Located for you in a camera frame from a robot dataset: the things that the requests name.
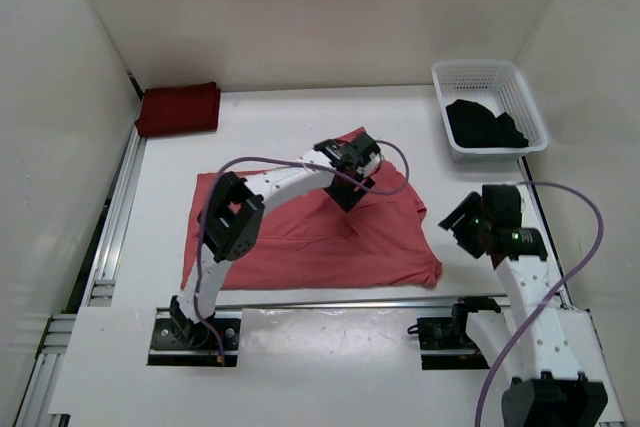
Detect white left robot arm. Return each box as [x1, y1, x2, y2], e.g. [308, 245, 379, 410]
[169, 132, 382, 350]

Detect black t-shirt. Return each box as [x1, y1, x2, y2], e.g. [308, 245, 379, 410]
[446, 99, 529, 149]

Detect dark red t-shirt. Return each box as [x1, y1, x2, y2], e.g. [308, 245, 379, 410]
[135, 82, 221, 138]

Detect pink t-shirt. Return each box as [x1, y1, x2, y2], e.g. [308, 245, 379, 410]
[182, 161, 442, 290]

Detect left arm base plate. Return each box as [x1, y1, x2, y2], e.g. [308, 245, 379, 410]
[147, 308, 242, 368]

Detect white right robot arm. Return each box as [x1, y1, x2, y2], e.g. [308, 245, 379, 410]
[439, 184, 608, 426]

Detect aluminium table edge rail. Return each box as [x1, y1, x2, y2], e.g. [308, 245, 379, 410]
[84, 289, 571, 312]

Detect white plastic basket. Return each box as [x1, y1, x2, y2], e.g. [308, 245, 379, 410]
[431, 60, 548, 162]

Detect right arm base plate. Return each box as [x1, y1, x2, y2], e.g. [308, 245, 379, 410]
[407, 317, 489, 371]

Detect aluminium side frame rail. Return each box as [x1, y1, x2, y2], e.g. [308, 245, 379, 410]
[14, 131, 145, 426]

